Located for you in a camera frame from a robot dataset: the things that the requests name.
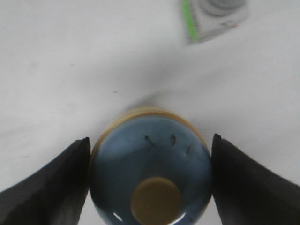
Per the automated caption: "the green push button switch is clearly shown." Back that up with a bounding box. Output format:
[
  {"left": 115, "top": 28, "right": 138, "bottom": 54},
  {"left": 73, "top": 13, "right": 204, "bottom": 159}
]
[{"left": 180, "top": 0, "right": 249, "bottom": 44}]

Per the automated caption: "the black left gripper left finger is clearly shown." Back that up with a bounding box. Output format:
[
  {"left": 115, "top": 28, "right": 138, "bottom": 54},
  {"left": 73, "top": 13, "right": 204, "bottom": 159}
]
[{"left": 0, "top": 137, "right": 90, "bottom": 225}]

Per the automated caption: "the blue desk bell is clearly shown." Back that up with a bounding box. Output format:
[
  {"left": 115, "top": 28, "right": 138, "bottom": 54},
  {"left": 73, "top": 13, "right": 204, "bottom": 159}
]
[{"left": 89, "top": 107, "right": 212, "bottom": 225}]

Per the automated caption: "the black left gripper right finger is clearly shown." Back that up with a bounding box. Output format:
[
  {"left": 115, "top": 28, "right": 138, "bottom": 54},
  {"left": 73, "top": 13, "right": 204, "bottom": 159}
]
[{"left": 211, "top": 134, "right": 300, "bottom": 225}]

